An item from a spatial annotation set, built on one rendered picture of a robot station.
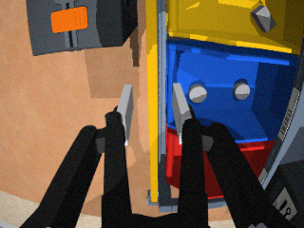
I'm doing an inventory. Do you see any blue bin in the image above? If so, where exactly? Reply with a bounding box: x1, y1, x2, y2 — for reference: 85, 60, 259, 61
165, 40, 299, 143

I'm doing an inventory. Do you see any red open bin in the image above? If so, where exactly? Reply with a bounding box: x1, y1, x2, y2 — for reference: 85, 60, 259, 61
164, 126, 275, 199

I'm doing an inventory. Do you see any grey rectangular block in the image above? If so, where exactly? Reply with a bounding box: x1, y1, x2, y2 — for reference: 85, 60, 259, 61
250, 5, 276, 32

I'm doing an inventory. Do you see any grey metal bin shelf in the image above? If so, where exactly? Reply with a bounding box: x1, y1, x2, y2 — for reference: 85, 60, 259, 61
146, 0, 304, 213

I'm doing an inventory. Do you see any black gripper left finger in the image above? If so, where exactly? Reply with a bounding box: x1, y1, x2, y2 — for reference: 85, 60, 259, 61
19, 84, 134, 228

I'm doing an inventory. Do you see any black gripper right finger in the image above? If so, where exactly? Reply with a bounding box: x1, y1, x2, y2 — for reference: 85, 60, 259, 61
172, 83, 294, 228

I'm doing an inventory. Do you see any grey disc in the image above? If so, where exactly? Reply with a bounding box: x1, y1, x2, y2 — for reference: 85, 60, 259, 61
233, 82, 250, 100
188, 84, 207, 103

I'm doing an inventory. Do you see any yellow bar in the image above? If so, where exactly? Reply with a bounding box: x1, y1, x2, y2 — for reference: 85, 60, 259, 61
145, 0, 158, 202

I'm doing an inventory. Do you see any yellow open bin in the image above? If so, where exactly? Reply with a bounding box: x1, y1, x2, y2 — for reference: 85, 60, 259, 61
166, 0, 304, 55

